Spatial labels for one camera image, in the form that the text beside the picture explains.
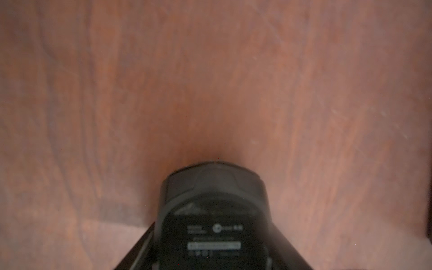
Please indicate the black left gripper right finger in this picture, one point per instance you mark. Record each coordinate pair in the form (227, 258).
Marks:
(284, 255)

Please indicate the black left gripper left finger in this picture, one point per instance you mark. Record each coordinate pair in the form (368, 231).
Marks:
(142, 255)

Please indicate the black rounded wireless mouse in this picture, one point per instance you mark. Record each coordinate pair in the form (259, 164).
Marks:
(213, 216)

